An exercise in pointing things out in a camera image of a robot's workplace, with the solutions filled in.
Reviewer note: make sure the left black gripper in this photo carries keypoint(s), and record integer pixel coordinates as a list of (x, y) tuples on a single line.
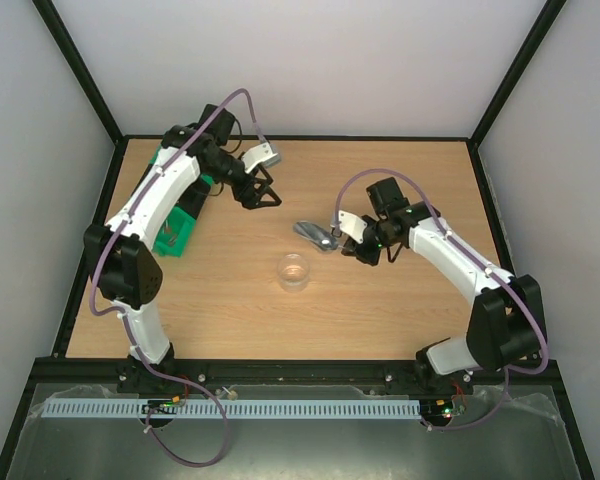
[(252, 201)]

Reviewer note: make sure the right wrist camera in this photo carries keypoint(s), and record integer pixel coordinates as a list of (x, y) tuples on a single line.
[(349, 224)]

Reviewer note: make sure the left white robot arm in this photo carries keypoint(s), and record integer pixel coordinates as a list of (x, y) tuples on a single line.
[(119, 255)]

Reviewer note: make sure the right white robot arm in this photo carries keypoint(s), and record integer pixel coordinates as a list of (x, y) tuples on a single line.
[(506, 325)]

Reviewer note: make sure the clear glass jar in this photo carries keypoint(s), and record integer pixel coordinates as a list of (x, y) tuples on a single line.
[(293, 273)]

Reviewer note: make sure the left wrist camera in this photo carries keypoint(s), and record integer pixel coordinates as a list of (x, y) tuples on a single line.
[(264, 154)]

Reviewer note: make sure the green black bin set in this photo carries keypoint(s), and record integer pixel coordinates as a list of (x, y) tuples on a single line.
[(177, 229)]

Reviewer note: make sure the silver metal scoop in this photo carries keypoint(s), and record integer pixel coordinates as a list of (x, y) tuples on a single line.
[(320, 238)]

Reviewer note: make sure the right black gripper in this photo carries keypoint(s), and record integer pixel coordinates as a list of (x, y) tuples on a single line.
[(374, 241)]

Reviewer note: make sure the light blue cable duct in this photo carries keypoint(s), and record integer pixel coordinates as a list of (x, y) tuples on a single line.
[(234, 409)]

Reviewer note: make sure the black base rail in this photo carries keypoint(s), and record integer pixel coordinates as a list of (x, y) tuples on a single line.
[(375, 377)]

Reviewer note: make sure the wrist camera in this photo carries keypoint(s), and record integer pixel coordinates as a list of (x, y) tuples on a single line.
[(264, 154), (349, 224)]

